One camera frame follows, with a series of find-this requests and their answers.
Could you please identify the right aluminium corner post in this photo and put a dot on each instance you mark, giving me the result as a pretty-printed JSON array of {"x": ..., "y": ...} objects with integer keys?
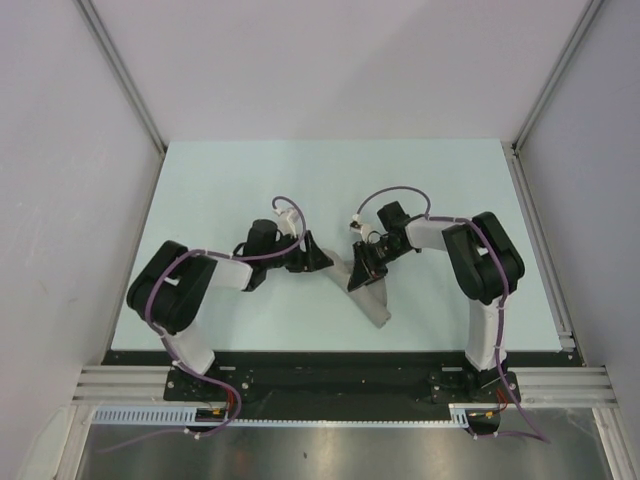
[{"x": 577, "y": 37}]

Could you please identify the white slotted cable duct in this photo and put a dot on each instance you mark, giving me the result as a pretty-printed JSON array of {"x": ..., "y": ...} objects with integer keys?
[{"x": 202, "y": 417}]

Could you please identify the left aluminium corner post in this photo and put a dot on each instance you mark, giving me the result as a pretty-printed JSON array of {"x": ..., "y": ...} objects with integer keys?
[{"x": 114, "y": 60}]

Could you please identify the grey cloth napkin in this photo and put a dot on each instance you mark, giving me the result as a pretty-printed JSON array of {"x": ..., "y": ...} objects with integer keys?
[{"x": 371, "y": 300}]

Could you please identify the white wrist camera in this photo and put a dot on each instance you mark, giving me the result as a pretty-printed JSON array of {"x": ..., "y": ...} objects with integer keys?
[
  {"x": 286, "y": 220},
  {"x": 356, "y": 225}
]

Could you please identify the aluminium corner post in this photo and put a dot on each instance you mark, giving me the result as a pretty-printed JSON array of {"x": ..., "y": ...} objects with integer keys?
[
  {"x": 577, "y": 37},
  {"x": 114, "y": 60}
]

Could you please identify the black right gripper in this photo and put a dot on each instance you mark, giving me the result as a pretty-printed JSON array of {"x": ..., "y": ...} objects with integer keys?
[{"x": 367, "y": 269}]

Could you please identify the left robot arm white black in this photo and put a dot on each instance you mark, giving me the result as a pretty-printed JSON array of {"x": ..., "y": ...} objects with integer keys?
[{"x": 168, "y": 292}]

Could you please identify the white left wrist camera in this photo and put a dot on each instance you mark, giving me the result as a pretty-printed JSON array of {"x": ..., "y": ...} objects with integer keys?
[{"x": 286, "y": 220}]

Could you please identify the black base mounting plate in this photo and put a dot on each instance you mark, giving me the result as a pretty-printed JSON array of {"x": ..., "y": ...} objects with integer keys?
[{"x": 343, "y": 387}]

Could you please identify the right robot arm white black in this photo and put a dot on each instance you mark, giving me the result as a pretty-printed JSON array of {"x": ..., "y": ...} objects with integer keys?
[{"x": 486, "y": 265}]

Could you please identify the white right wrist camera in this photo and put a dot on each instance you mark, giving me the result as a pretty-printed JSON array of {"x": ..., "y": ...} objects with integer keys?
[{"x": 356, "y": 225}]

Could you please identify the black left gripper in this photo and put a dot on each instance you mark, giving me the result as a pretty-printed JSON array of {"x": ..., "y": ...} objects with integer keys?
[{"x": 315, "y": 258}]

